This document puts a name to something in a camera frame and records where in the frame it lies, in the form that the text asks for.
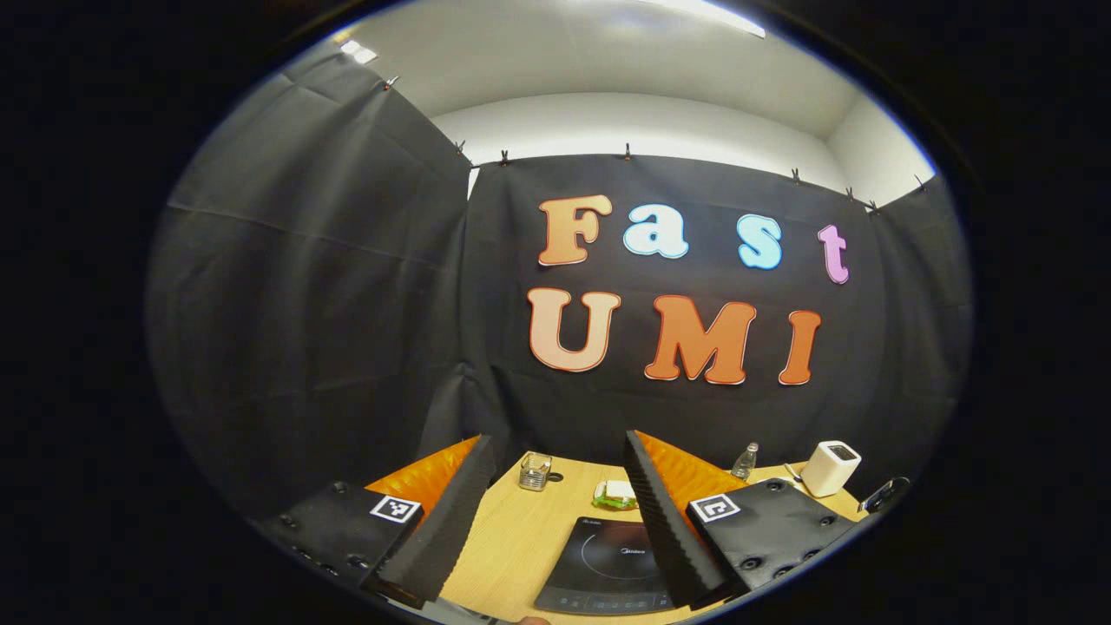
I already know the black backdrop cloth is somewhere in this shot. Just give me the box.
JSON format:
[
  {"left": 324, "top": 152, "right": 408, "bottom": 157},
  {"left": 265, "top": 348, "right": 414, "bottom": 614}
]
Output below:
[{"left": 146, "top": 52, "right": 973, "bottom": 539}]

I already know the steel pot with black handle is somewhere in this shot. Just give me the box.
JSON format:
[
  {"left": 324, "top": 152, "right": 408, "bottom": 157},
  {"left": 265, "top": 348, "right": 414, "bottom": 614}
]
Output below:
[{"left": 858, "top": 476, "right": 912, "bottom": 515}]

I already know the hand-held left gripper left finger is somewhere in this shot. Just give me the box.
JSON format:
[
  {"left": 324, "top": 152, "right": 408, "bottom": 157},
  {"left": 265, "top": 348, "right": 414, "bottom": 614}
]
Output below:
[{"left": 256, "top": 434, "right": 497, "bottom": 613}]

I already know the glass container with metal rack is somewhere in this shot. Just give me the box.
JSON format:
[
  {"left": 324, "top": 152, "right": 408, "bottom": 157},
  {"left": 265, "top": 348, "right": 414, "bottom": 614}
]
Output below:
[{"left": 519, "top": 451, "right": 554, "bottom": 493}]

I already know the black induction cooktop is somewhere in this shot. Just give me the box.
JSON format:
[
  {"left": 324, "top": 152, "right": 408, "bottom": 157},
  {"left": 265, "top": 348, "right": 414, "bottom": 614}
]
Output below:
[{"left": 534, "top": 516, "right": 678, "bottom": 617}]

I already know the sandwich with lettuce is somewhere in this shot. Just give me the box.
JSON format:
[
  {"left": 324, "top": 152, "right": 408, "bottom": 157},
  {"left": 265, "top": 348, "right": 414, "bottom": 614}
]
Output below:
[{"left": 593, "top": 480, "right": 639, "bottom": 511}]

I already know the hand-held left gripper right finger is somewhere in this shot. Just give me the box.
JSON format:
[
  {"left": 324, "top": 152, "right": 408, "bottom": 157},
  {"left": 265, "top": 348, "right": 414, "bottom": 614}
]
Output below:
[{"left": 622, "top": 430, "right": 871, "bottom": 611}]

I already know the white box-shaped appliance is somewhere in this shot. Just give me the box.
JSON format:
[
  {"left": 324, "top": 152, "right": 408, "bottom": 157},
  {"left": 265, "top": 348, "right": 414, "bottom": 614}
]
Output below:
[{"left": 800, "top": 440, "right": 863, "bottom": 498}]

